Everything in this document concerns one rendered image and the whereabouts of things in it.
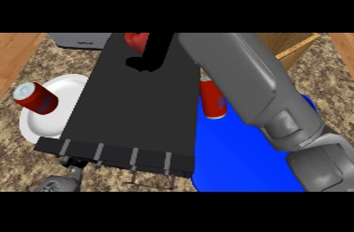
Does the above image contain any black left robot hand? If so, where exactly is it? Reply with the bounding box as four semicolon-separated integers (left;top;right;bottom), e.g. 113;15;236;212
60;156;89;168

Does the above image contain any dark grey tiered shelf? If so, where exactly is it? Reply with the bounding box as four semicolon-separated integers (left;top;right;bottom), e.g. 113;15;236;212
33;33;202;191

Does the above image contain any red bell pepper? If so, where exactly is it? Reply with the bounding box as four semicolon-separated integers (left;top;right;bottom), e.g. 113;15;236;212
123;33;153;54

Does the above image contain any white plate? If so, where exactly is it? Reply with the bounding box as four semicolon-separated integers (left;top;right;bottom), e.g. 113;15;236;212
18;73;92;145

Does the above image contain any red can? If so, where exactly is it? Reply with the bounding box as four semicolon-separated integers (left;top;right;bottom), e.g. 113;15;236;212
12;81;61;116
199;76;229;121

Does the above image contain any blue tray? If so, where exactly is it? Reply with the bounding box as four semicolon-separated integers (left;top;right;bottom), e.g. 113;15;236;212
190;92;320;193

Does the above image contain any wooden box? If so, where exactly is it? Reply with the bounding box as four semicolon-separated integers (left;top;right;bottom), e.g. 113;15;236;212
252;33;323;72

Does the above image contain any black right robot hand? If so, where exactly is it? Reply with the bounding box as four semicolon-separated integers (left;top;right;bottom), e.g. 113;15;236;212
125;33;177;73

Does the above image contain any grey appliance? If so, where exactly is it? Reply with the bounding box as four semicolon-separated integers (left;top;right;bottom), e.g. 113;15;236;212
46;33;114;51

